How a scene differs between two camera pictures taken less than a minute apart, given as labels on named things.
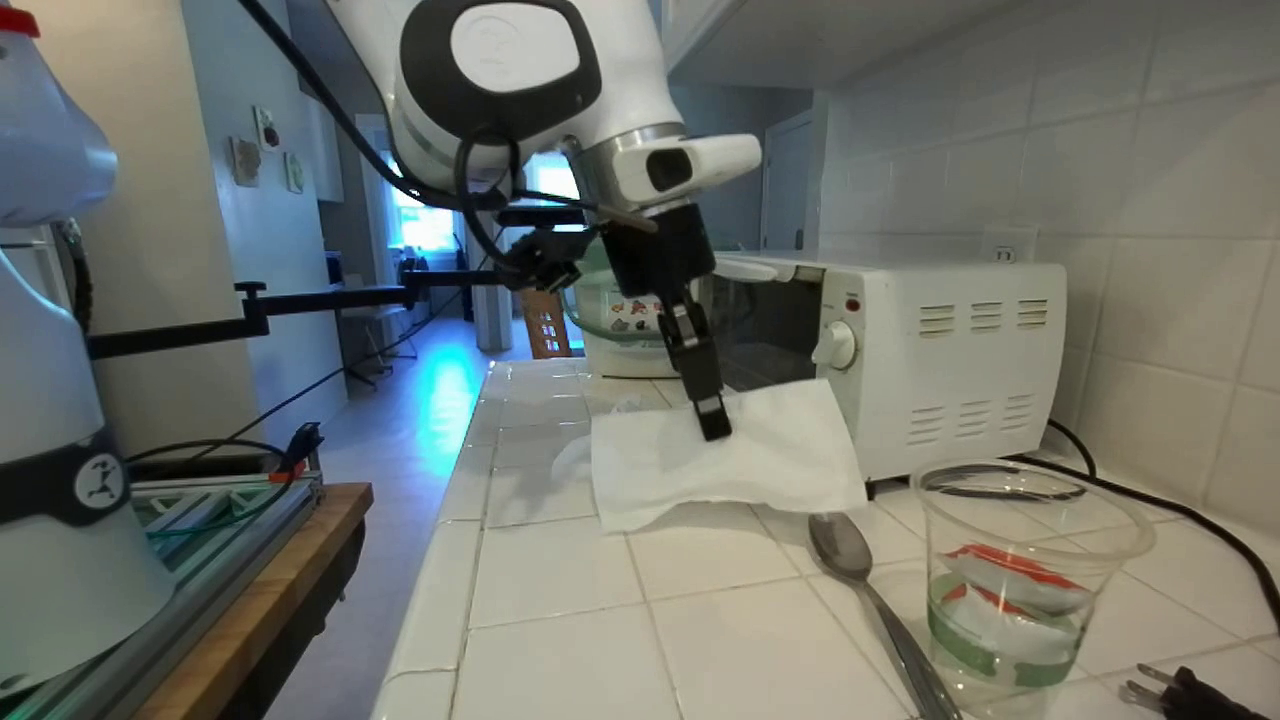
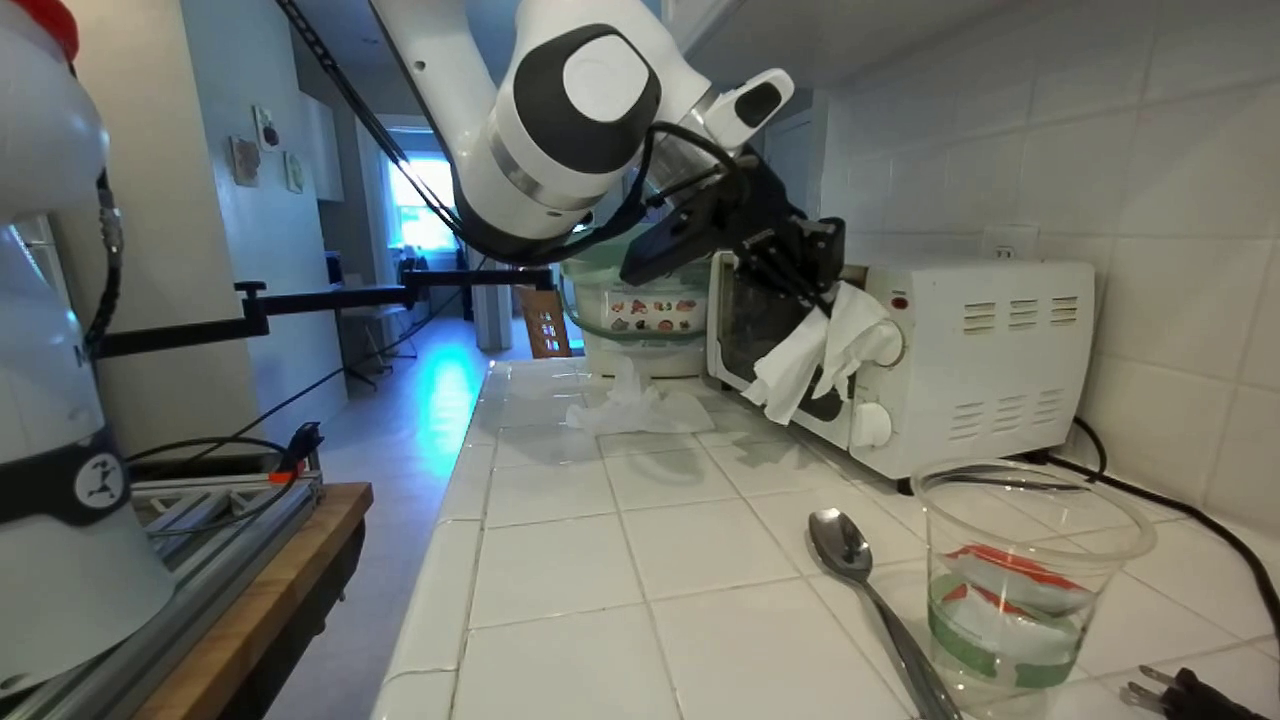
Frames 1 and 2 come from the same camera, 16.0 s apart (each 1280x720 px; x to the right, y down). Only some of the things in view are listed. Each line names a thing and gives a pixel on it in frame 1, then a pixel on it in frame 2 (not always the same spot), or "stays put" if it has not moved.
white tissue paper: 784,444 to 827,354
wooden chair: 546,323 stays put
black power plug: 1186,696 stays put
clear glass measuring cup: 1013,570 stays put
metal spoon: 843,541 stays put
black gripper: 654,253 to 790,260
